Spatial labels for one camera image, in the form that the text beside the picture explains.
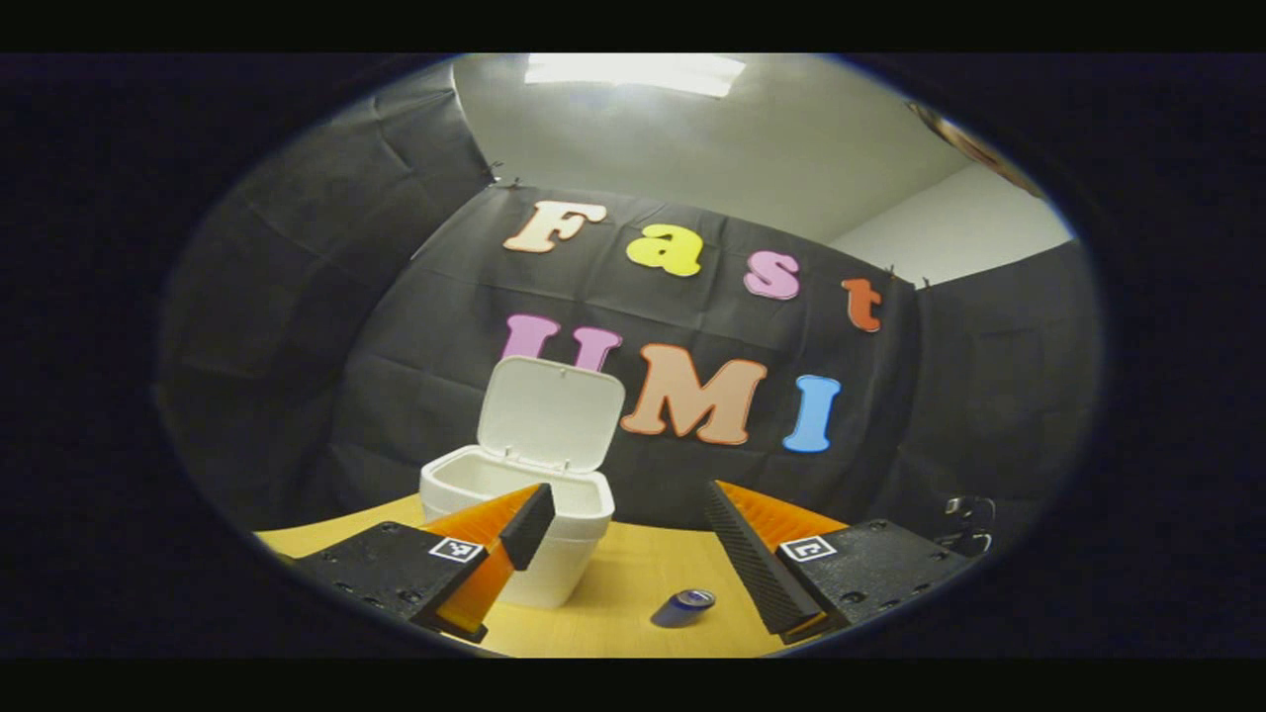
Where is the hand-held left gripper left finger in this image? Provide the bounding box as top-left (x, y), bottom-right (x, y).
top-left (292, 483), bottom-right (557, 646)

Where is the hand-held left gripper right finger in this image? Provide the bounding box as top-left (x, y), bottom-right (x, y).
top-left (704, 480), bottom-right (975, 648)

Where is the blue pop can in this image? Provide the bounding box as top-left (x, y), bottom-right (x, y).
top-left (650, 589), bottom-right (717, 629)

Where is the white desktop garbage bin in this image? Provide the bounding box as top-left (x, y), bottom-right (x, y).
top-left (419, 356), bottom-right (626, 609)

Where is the wooden desktop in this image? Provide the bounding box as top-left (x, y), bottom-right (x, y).
top-left (255, 492), bottom-right (852, 660)

